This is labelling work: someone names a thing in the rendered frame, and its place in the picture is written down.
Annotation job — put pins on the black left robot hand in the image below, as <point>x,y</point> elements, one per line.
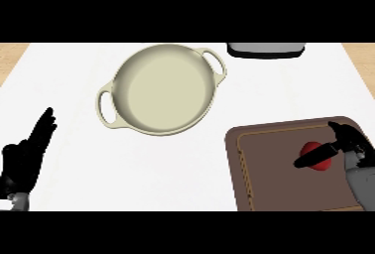
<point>24,162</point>

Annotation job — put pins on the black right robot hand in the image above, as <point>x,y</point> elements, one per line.
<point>347,139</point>

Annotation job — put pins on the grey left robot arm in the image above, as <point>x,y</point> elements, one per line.
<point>16,202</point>

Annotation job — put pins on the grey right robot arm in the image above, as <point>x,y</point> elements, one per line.
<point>360,185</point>

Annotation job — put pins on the red tomato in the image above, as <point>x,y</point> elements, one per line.
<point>318,162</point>

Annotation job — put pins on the brown tray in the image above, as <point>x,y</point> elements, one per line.
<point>288,172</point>

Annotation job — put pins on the grey and black appliance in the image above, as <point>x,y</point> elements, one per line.
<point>266,50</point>

